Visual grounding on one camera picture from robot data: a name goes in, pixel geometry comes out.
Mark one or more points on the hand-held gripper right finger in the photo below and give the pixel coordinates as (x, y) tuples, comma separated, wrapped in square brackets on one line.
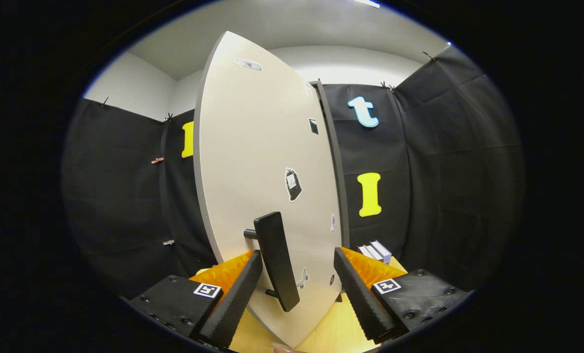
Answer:
[(358, 296)]

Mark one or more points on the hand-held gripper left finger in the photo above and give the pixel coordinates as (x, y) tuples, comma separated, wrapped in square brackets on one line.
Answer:
[(238, 301)]

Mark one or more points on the grey shoe cabinet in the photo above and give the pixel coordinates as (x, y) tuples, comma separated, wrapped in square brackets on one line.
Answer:
[(343, 206)]

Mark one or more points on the beige shoe cabinet door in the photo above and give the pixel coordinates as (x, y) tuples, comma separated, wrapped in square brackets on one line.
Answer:
[(252, 147)]

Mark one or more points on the white purple box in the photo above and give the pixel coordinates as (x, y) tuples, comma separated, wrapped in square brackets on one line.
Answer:
[(368, 252), (382, 250)]

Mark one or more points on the black backdrop cloth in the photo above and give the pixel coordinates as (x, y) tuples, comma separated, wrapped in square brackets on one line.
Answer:
[(120, 206)]

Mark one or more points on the long ceiling light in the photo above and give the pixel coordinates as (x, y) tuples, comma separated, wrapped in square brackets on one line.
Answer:
[(368, 3)]

